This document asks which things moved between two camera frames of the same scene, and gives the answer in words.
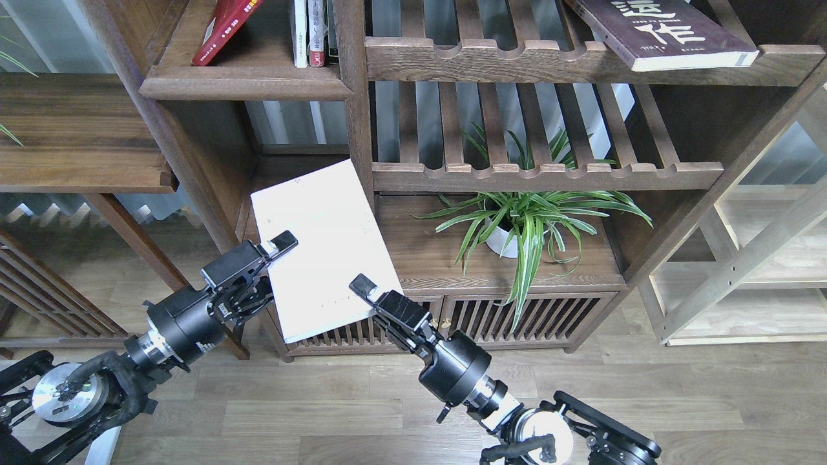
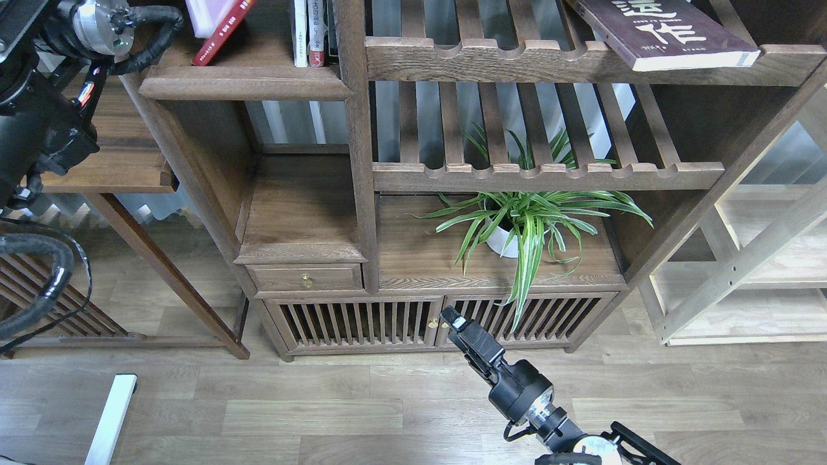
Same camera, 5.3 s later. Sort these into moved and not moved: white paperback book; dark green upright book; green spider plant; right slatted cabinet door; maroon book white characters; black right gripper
Moved: black right gripper; white paperback book
Not moved: dark green upright book; right slatted cabinet door; maroon book white characters; green spider plant
